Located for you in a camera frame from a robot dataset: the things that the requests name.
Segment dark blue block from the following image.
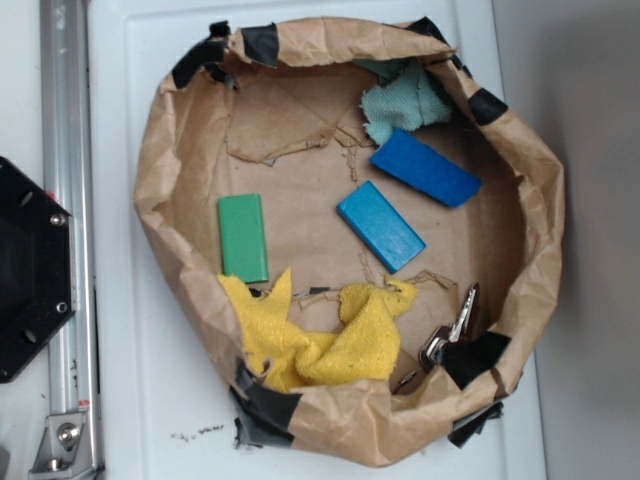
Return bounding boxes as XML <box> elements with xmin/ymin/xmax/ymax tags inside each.
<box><xmin>370</xmin><ymin>130</ymin><xmax>482</xmax><ymax>208</ymax></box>

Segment light blue block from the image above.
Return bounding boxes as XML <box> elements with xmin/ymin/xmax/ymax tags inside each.
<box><xmin>336</xmin><ymin>181</ymin><xmax>426</xmax><ymax>273</ymax></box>

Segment green block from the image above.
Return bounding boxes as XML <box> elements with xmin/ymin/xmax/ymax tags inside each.
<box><xmin>218</xmin><ymin>194</ymin><xmax>269</xmax><ymax>283</ymax></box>

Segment brown paper bag bin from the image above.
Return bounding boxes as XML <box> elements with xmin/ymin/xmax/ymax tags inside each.
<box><xmin>134</xmin><ymin>18</ymin><xmax>565</xmax><ymax>467</ymax></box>

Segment yellow cloth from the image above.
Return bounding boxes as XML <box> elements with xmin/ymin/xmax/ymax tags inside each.
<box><xmin>218</xmin><ymin>269</ymin><xmax>418</xmax><ymax>392</ymax></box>

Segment silver keys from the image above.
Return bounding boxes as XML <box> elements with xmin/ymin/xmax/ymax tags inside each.
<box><xmin>392</xmin><ymin>283</ymin><xmax>480</xmax><ymax>394</ymax></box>

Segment teal cloth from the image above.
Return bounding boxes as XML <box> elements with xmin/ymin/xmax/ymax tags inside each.
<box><xmin>354</xmin><ymin>58</ymin><xmax>453</xmax><ymax>146</ymax></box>

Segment white tray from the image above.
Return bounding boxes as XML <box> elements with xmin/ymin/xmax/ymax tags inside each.
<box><xmin>85</xmin><ymin>0</ymin><xmax>549</xmax><ymax>480</ymax></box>

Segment black octagonal mount plate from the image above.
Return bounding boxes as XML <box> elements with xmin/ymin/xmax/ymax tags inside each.
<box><xmin>0</xmin><ymin>158</ymin><xmax>74</xmax><ymax>384</ymax></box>

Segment aluminium rail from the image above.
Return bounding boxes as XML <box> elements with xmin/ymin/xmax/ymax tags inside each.
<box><xmin>39</xmin><ymin>1</ymin><xmax>105</xmax><ymax>479</ymax></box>

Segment silver corner bracket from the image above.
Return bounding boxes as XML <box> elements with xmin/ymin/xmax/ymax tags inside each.
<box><xmin>28</xmin><ymin>412</ymin><xmax>93</xmax><ymax>479</ymax></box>

